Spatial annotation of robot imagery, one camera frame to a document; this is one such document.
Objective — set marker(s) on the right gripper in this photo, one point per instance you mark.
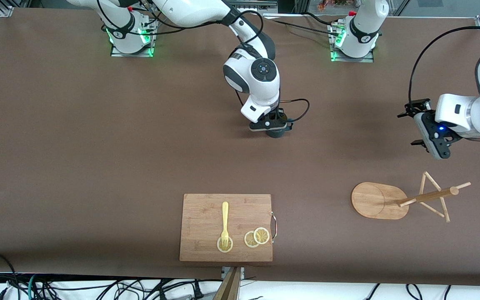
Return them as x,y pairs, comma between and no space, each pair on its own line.
276,133

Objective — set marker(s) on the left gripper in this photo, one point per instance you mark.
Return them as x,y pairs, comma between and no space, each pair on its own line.
417,108

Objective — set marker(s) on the teal ribbed cup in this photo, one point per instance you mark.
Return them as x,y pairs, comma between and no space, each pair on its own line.
276,133

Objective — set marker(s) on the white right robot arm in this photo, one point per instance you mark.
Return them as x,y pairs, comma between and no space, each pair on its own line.
256,83

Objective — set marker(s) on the wooden cup rack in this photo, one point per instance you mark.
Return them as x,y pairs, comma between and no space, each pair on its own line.
373,200

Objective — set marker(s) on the yellow plastic fork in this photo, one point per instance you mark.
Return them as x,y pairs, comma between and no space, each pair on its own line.
225,216

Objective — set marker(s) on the lemon slice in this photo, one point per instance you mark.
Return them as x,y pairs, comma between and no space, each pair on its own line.
261,235
225,249
249,241

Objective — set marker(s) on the grey power strip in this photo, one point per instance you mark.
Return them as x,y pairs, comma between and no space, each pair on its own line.
265,6

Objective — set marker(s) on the wooden cutting board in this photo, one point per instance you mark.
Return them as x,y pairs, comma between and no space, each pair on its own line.
202,221

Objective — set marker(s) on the orange background clutter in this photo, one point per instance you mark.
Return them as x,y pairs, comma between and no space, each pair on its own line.
331,4

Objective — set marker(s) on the black power plug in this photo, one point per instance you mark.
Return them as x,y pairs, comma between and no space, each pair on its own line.
198,291

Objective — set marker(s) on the brown table cover mat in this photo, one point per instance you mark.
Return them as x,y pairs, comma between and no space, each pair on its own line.
98,229

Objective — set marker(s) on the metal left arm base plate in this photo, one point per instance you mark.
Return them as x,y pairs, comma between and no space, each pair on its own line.
350,59

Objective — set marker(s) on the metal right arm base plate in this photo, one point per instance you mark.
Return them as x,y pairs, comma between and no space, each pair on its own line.
140,54

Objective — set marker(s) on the metal bracket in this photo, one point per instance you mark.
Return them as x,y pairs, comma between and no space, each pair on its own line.
224,271

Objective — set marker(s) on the wooden post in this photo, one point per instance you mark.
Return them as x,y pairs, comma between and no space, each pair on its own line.
228,289

